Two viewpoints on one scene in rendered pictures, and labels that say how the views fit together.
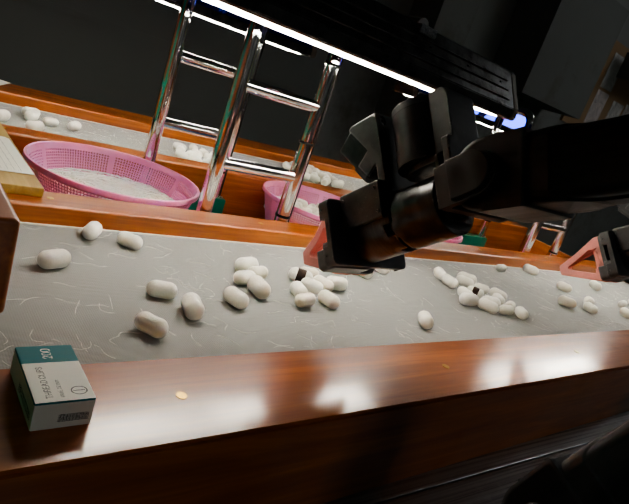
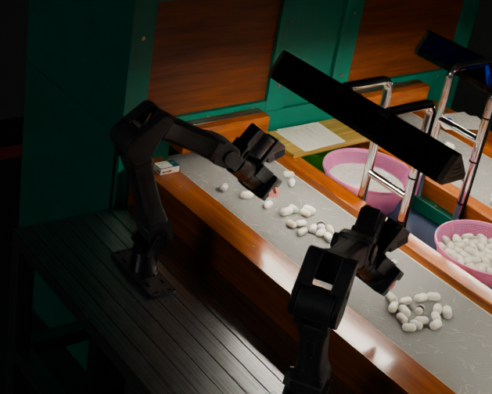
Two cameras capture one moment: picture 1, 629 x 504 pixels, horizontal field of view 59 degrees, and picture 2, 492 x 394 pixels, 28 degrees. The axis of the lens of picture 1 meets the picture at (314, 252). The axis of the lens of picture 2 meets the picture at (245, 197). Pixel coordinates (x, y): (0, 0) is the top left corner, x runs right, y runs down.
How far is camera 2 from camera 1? 2.46 m
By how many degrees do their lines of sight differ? 82
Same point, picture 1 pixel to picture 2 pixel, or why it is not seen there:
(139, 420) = (166, 180)
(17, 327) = (205, 171)
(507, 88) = (439, 161)
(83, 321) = (218, 180)
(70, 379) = (165, 166)
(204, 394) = (184, 189)
